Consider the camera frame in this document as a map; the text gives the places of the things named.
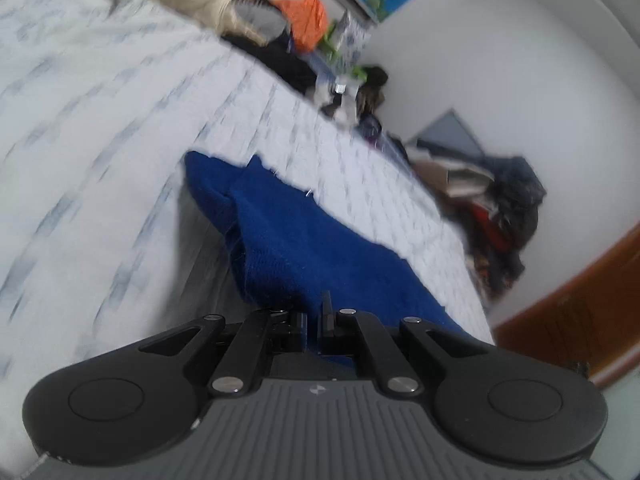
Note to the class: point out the white blue floral pillow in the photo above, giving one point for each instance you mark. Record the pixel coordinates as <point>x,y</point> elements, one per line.
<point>352,42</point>

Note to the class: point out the beige cloth bag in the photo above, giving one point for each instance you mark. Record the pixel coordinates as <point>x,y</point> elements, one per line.
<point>450,177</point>

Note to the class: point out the dark blue jacket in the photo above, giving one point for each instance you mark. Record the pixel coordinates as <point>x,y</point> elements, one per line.
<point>520,210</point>

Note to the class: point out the grey framed panel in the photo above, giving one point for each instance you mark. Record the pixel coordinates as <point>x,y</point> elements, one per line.
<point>450,135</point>

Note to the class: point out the white crumpled packaging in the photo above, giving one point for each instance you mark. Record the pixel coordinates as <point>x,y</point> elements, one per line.
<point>345,95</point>

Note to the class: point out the grey clothing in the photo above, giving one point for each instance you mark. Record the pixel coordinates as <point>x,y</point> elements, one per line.
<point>262,20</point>

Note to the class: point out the red cloth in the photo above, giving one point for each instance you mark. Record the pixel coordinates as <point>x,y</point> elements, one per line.
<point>492,232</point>

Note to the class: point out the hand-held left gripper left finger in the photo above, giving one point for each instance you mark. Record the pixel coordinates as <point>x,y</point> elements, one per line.
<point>290,332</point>

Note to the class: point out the orange plastic bag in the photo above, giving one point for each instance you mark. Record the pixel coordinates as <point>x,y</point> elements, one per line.
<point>302,17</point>

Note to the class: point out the black clothing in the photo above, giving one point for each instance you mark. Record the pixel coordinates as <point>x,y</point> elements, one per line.
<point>285,62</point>

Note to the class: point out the blue knit sweater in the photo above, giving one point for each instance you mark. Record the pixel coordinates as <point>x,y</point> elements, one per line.
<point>300,245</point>

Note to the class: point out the brown wooden door frame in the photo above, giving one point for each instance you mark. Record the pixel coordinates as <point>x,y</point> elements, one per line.
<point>575,310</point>

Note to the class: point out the green plastic basket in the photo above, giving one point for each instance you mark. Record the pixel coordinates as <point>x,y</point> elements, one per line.
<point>328,42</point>

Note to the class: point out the dark olive cloth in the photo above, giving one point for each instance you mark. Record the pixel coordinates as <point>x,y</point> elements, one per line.
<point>374,87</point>

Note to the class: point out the white script-printed quilt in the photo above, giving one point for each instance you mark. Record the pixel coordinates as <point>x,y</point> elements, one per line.
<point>100,135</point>

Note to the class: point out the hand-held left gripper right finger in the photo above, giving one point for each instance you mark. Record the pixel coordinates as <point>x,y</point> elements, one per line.
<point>330,332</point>

